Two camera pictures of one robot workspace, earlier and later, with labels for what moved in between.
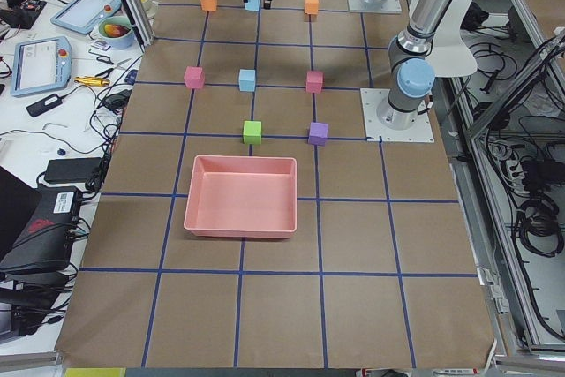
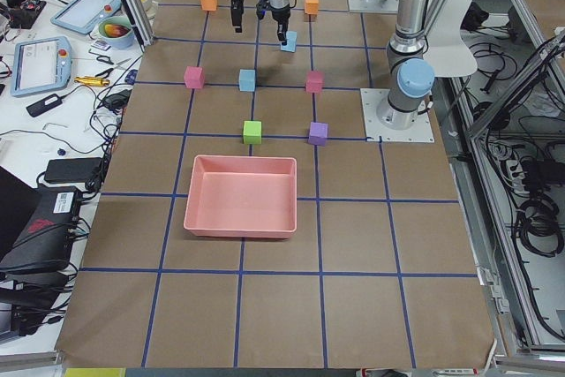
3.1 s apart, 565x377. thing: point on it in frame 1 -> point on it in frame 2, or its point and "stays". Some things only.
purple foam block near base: [318, 133] stays
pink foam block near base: [314, 81] stays
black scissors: [115, 65] stays
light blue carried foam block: [252, 1] -> [291, 41]
